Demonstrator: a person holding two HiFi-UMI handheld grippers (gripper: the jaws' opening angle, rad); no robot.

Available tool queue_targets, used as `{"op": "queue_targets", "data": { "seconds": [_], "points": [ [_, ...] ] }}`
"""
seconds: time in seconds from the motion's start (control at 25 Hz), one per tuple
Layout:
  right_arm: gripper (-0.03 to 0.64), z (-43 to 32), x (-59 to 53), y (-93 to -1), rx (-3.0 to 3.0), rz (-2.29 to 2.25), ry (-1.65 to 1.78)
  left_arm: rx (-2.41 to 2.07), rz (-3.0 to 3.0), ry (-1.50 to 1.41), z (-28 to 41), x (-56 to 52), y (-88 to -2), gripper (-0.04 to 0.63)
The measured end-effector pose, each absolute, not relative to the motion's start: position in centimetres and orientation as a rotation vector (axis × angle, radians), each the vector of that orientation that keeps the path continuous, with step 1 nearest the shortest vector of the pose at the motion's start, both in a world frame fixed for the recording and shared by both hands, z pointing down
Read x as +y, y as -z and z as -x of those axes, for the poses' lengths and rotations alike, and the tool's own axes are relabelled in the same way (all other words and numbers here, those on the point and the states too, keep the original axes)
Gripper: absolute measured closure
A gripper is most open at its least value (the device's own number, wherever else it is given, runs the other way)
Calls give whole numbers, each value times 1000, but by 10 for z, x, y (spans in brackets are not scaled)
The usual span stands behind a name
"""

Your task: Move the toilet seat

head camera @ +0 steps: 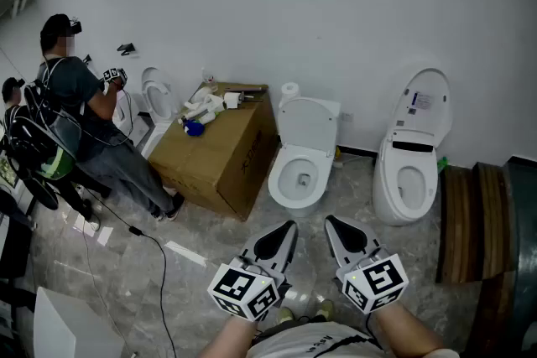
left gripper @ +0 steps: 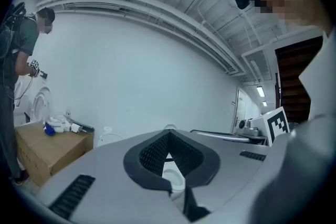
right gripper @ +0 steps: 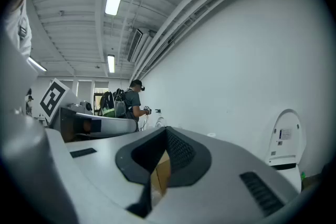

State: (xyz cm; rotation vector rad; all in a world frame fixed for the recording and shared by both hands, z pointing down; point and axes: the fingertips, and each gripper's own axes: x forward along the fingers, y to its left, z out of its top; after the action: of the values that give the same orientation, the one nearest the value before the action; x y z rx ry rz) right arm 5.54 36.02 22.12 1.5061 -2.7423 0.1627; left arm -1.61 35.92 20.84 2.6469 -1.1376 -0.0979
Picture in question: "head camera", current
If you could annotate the white board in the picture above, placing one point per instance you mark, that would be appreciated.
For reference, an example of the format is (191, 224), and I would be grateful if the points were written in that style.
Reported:
(67, 331)

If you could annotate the white ceramic fixture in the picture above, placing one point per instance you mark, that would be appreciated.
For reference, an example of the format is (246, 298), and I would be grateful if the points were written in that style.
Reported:
(126, 113)

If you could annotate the person's left forearm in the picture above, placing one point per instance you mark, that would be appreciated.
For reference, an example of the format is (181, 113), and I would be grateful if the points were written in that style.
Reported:
(226, 339)

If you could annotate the person's white shirt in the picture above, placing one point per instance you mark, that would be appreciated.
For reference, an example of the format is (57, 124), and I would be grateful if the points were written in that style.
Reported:
(302, 343)

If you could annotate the white toilet with raised lid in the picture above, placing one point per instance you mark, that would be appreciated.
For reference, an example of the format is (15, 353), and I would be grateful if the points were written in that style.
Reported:
(159, 96)

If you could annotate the person's left green shoe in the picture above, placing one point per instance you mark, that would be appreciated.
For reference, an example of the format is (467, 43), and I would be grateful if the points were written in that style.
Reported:
(285, 315)

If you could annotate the clear plastic bottle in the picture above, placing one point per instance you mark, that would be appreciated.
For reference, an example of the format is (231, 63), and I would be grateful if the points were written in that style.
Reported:
(208, 79)

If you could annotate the white tube with green cap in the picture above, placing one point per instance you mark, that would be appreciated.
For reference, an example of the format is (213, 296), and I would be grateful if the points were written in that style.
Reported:
(207, 118)

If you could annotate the large cardboard box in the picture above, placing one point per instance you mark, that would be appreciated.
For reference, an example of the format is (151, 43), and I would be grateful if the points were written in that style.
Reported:
(201, 167)

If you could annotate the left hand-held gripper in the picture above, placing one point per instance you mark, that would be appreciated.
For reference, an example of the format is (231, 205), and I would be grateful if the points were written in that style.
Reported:
(243, 289)

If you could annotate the person's green shoe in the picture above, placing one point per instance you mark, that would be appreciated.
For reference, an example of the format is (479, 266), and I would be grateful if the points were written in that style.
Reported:
(325, 310)
(285, 315)

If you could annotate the person's right green shoe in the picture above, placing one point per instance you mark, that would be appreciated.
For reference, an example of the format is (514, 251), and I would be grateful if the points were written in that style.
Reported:
(325, 310)

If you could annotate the toilet paper roll on holder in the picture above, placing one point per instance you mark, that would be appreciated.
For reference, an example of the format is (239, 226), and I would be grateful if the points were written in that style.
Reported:
(231, 100)

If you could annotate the green bottle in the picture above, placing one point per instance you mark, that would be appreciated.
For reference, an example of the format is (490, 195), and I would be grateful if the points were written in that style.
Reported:
(442, 165)

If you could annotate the blue cloth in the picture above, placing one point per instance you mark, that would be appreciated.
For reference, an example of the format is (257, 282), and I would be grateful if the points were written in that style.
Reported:
(194, 128)

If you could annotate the white wall socket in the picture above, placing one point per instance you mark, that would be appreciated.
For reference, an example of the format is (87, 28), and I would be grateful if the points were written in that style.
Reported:
(346, 116)

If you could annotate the black wall bracket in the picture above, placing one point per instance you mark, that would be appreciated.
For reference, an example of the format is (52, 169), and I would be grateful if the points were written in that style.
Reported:
(87, 59)
(126, 48)

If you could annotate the large toilet paper roll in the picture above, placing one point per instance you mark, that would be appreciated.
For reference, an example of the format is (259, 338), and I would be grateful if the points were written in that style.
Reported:
(289, 94)

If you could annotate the white plastic container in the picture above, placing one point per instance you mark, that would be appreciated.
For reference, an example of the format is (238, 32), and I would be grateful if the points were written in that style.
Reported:
(214, 102)

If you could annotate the wooden slatted frame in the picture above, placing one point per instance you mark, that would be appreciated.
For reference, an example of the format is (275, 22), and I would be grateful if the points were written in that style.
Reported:
(457, 222)

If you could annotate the raised white toilet seat lid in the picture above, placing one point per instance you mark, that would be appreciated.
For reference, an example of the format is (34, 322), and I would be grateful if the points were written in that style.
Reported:
(306, 123)

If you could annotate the chrome paper holder rod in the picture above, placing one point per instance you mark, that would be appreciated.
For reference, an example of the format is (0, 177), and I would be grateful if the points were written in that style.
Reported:
(251, 98)

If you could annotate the white smart toilet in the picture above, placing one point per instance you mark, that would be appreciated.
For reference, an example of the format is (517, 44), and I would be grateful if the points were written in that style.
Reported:
(386, 188)

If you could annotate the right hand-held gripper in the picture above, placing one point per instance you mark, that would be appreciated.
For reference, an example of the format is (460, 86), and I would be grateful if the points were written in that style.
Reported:
(377, 281)

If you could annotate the person's right forearm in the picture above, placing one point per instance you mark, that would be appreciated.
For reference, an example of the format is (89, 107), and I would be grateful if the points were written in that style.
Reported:
(403, 327)

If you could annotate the white smart toilet lid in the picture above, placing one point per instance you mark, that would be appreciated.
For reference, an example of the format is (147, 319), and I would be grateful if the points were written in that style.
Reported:
(436, 126)

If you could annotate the grey metal bar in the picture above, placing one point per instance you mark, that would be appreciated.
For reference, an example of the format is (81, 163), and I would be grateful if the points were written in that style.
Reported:
(251, 89)

